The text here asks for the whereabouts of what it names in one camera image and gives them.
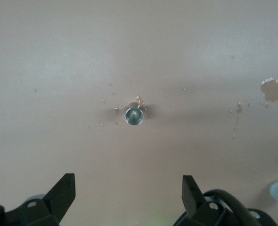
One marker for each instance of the steel double jigger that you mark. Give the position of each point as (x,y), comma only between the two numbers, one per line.
(134,116)

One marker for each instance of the small brown liquid splash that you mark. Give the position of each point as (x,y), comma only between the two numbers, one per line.
(239,107)

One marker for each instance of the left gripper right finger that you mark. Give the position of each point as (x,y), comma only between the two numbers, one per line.
(200,214)

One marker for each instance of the brown table mat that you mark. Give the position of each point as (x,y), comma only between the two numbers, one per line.
(82,58)

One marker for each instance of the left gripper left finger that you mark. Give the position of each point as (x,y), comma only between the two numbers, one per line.
(40,212)

